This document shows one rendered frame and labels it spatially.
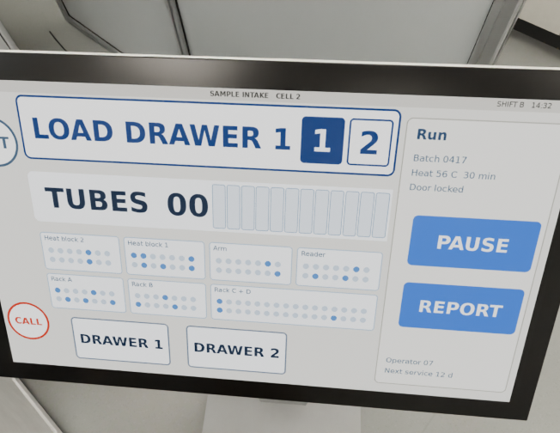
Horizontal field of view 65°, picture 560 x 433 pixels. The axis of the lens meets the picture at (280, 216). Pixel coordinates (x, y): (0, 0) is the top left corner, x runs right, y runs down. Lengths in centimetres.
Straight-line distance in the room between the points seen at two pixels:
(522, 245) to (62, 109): 38
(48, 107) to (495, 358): 43
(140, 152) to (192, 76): 7
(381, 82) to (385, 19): 69
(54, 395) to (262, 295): 127
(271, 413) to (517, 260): 107
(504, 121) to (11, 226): 41
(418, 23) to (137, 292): 77
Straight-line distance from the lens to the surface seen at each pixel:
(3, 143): 43
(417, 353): 43
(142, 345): 45
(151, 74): 36
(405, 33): 101
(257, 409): 139
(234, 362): 44
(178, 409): 147
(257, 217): 36
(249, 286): 39
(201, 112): 35
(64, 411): 158
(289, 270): 38
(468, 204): 37
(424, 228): 37
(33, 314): 48
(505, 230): 39
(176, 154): 36
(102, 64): 37
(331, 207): 36
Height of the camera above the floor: 142
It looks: 60 degrees down
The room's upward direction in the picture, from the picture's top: 3 degrees counter-clockwise
